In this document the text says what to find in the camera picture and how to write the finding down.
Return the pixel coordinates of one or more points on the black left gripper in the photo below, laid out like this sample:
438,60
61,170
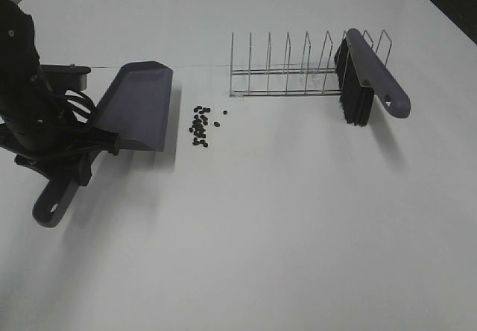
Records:
66,158

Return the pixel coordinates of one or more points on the grey plastic dustpan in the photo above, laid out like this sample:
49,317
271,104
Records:
136,107

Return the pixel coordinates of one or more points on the grey hand brush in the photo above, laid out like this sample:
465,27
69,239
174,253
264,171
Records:
362,76

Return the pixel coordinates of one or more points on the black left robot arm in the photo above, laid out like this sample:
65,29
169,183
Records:
47,120

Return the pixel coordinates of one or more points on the pile of coffee beans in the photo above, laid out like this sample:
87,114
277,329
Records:
200,124

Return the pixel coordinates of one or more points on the silver wire dish rack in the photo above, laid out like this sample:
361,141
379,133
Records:
274,71

